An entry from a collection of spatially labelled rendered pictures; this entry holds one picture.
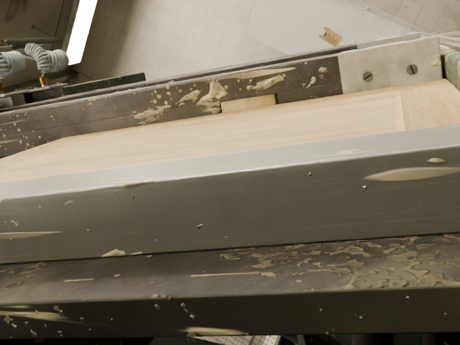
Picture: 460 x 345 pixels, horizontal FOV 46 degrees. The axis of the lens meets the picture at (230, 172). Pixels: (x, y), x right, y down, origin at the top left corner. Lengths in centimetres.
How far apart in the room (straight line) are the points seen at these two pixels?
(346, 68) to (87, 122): 40
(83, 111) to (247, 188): 63
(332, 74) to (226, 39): 556
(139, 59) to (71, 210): 646
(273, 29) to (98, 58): 298
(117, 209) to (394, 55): 51
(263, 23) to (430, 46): 399
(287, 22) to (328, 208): 440
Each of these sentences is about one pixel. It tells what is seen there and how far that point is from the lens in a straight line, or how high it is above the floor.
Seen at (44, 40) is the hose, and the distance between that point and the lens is 185.
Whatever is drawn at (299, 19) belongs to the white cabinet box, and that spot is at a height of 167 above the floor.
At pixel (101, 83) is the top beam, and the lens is 208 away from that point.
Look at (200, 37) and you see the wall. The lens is 639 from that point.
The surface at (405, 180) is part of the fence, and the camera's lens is 25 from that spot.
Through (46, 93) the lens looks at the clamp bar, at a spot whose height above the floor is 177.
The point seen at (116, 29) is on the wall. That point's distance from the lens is 685.
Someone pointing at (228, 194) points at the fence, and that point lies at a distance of 26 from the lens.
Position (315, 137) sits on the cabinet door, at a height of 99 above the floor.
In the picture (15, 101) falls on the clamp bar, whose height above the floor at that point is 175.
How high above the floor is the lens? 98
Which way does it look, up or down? 8 degrees up
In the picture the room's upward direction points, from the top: 62 degrees counter-clockwise
